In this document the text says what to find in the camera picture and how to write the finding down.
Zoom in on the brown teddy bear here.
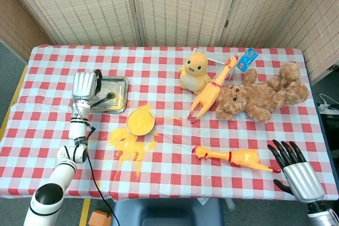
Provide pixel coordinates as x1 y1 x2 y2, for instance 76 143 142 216
215 61 310 124

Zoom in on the woven folding screen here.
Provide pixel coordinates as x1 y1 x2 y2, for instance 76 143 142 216
0 0 339 84

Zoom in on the white power strip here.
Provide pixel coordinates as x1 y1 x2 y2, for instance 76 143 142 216
317 93 339 112

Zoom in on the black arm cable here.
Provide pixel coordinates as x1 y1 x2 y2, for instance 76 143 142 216
85 122 115 219

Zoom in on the red white checkered tablecloth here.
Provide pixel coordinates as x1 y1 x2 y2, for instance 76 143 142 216
0 44 339 202

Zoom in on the yellow powder in bowl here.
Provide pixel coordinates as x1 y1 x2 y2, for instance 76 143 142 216
127 110 155 134

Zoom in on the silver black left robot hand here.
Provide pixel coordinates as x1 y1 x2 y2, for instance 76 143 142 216
72 69 104 103

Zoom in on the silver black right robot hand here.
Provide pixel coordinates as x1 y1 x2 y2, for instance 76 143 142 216
267 139 326 204

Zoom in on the black spoon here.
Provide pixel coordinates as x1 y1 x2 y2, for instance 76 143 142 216
91 91 118 108

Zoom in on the orange box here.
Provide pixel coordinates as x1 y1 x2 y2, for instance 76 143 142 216
88 209 112 226

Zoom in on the spilled yellow powder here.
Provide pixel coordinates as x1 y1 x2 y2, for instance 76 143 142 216
106 128 158 179

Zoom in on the yellow rubber chicken toy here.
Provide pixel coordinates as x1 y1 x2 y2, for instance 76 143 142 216
191 145 274 173

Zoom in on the stainless steel tray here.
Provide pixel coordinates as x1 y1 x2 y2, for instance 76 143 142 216
70 76 130 114

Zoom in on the blue cardboard tag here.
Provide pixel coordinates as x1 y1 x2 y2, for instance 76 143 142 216
236 47 260 73

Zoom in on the yellow plush monster toy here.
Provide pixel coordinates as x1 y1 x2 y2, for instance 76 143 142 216
176 51 211 91

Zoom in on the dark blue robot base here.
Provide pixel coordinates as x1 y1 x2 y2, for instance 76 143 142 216
111 197 225 226

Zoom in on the off-white bowl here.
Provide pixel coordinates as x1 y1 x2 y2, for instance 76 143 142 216
126 109 156 136

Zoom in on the rubber chicken in plastic bag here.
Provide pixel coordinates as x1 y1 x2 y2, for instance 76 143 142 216
187 53 239 124

